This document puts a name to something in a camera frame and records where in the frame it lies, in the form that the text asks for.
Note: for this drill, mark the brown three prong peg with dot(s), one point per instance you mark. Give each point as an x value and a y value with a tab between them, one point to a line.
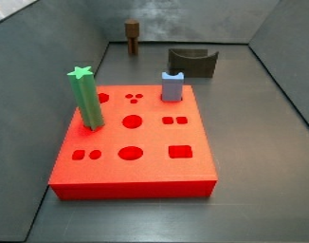
132	34

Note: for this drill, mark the blue notched block peg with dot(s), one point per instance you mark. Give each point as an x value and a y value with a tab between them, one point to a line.
172	87

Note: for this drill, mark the green star peg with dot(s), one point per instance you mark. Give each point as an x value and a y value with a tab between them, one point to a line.
85	96

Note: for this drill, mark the dark curved block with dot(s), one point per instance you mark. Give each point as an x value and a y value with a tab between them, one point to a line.
193	62

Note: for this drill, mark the red peg board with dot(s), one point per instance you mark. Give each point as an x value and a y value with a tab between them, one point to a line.
148	153

